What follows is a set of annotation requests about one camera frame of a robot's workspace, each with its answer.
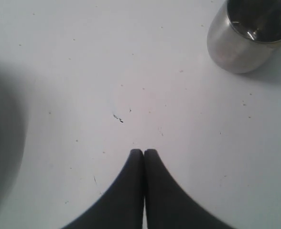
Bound stainless steel cup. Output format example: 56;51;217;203
207;0;281;73

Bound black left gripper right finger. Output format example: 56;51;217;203
144;149;229;229

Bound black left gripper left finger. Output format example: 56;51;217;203
65;149;144;229

